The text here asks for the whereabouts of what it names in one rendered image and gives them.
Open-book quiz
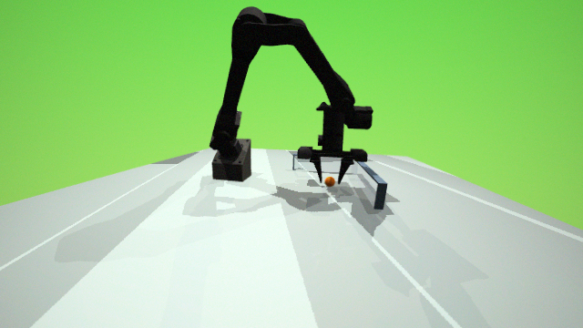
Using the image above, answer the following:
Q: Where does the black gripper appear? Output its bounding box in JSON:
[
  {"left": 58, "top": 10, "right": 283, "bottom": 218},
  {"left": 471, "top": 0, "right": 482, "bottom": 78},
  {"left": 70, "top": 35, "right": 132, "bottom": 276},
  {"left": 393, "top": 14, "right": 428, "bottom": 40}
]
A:
[{"left": 297, "top": 128, "right": 368, "bottom": 185}]

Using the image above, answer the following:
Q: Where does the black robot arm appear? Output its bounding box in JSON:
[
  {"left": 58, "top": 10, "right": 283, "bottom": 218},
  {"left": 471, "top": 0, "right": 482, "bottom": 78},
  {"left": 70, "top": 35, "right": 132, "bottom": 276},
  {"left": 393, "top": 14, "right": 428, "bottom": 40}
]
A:
[{"left": 210, "top": 6, "right": 373, "bottom": 161}]

